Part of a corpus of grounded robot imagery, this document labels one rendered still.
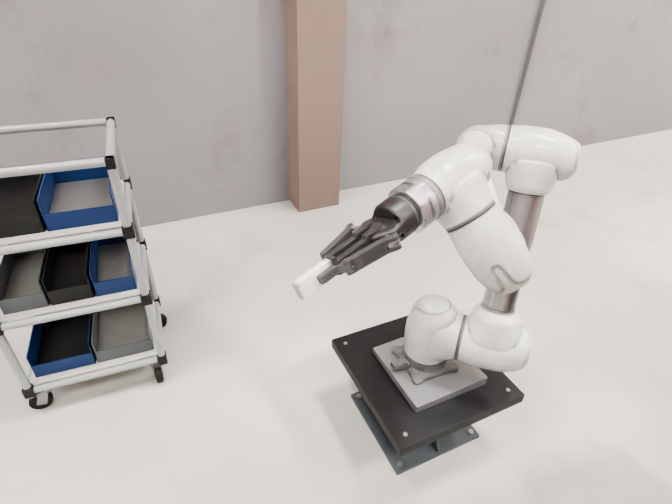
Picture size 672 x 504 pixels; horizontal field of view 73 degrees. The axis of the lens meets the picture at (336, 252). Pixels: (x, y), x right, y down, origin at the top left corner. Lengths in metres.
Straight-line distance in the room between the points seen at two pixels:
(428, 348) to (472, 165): 0.83
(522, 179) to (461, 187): 0.56
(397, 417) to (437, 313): 0.36
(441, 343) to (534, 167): 0.60
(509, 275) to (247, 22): 2.31
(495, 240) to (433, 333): 0.71
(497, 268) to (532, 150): 0.56
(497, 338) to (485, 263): 0.66
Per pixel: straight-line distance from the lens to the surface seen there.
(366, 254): 0.70
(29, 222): 1.69
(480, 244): 0.83
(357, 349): 1.73
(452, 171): 0.82
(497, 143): 1.35
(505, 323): 1.48
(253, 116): 2.99
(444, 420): 1.59
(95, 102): 2.84
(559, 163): 1.36
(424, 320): 1.49
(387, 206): 0.76
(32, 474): 2.03
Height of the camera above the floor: 1.56
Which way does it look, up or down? 35 degrees down
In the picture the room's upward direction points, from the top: 2 degrees clockwise
